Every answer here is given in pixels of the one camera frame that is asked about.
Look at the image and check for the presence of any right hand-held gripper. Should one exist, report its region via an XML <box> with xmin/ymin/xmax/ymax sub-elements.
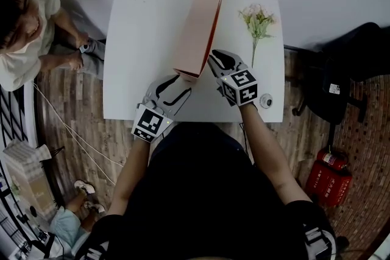
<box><xmin>207</xmin><ymin>49</ymin><xmax>258</xmax><ymax>108</ymax></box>

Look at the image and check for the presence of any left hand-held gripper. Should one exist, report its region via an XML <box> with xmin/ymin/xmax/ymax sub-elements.
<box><xmin>130</xmin><ymin>74</ymin><xmax>193</xmax><ymax>144</ymax></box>

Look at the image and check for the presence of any pink object folder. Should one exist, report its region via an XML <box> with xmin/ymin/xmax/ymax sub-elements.
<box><xmin>172</xmin><ymin>0</ymin><xmax>225</xmax><ymax>83</ymax></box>

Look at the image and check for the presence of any person's right forearm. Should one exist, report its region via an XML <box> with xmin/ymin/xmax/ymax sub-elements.
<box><xmin>238</xmin><ymin>102</ymin><xmax>312</xmax><ymax>205</ymax></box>

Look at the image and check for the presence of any person's left forearm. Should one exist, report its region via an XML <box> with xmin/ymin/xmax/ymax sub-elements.
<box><xmin>105</xmin><ymin>137</ymin><xmax>154</xmax><ymax>217</ymax></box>

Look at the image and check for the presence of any artificial flower bouquet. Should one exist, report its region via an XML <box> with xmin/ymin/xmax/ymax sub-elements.
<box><xmin>238</xmin><ymin>3</ymin><xmax>278</xmax><ymax>69</ymax></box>

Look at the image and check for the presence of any small white round device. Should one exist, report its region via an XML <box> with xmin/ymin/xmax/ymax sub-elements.
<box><xmin>259</xmin><ymin>93</ymin><xmax>274</xmax><ymax>109</ymax></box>

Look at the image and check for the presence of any person's black clothing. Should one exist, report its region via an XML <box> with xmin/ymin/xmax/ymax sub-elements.
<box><xmin>74</xmin><ymin>121</ymin><xmax>338</xmax><ymax>260</ymax></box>

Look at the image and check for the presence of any black office chair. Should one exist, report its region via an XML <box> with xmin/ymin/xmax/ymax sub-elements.
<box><xmin>291</xmin><ymin>21</ymin><xmax>390</xmax><ymax>132</ymax></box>

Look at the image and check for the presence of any red fire extinguisher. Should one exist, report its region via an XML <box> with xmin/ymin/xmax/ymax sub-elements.
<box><xmin>316</xmin><ymin>146</ymin><xmax>349</xmax><ymax>170</ymax></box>

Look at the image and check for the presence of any black and white rack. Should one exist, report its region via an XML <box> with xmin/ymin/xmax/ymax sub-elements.
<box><xmin>0</xmin><ymin>84</ymin><xmax>40</xmax><ymax>146</ymax></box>

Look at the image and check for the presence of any red fire extinguisher box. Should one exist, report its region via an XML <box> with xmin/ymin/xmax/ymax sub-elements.
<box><xmin>305</xmin><ymin>161</ymin><xmax>353</xmax><ymax>208</ymax></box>

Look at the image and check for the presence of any cardboard box with white wrap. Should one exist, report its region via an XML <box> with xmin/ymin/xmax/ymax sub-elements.
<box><xmin>2</xmin><ymin>139</ymin><xmax>58</xmax><ymax>220</ymax></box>

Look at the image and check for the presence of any black cable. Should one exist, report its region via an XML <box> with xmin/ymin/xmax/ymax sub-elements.
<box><xmin>238</xmin><ymin>122</ymin><xmax>255</xmax><ymax>164</ymax></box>

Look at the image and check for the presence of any white floor cable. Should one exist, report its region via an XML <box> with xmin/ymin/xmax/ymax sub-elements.
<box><xmin>32</xmin><ymin>81</ymin><xmax>125</xmax><ymax>186</ymax></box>

